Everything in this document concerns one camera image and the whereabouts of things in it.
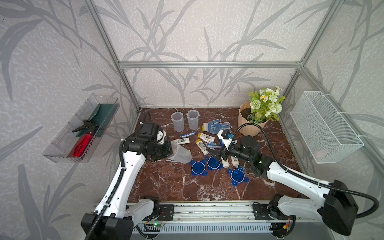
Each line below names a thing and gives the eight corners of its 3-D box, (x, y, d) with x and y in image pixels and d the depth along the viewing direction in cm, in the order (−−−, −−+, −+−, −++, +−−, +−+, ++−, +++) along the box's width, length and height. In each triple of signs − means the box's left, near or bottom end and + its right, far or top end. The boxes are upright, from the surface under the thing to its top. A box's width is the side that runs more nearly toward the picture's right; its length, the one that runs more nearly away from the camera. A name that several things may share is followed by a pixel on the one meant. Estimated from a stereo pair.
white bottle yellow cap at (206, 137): (197, 138, 104) (197, 136, 102) (199, 133, 107) (199, 131, 105) (213, 143, 101) (213, 141, 100) (215, 138, 104) (215, 136, 102)
